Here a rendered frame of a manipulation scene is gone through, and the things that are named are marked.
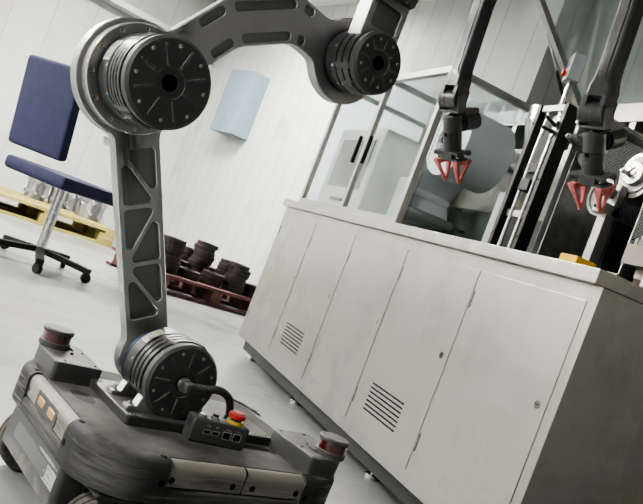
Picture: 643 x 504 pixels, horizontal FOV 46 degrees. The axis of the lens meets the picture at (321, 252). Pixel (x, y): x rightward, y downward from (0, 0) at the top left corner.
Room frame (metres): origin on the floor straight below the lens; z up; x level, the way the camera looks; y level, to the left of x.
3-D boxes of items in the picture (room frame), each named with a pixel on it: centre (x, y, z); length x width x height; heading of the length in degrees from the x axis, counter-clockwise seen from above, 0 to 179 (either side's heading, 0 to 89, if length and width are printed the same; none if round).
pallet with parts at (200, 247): (6.14, 0.88, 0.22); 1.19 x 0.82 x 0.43; 129
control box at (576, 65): (2.83, -0.63, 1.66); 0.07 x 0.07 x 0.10; 87
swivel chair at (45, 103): (4.60, 1.61, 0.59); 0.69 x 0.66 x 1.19; 132
